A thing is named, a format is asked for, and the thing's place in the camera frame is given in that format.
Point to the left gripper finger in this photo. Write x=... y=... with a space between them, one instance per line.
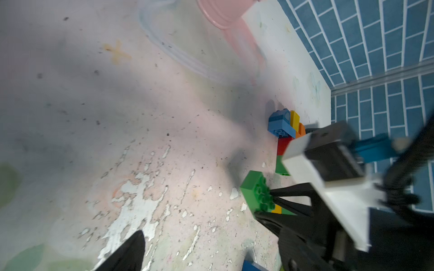
x=128 y=257

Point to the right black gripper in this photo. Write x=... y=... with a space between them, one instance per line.
x=312 y=239

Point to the yellow lego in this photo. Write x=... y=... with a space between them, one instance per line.
x=294 y=120
x=278 y=209

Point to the long green lego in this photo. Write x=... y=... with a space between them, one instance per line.
x=257 y=193

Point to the small blue lego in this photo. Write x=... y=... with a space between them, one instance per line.
x=280 y=115
x=252 y=266

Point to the long light blue lego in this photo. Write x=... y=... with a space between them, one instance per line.
x=281 y=130

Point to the small orange lego brick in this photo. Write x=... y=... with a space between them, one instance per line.
x=301 y=131

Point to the pink pen cup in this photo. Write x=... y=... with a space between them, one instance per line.
x=224 y=13

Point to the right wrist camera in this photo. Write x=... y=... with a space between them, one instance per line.
x=349 y=188

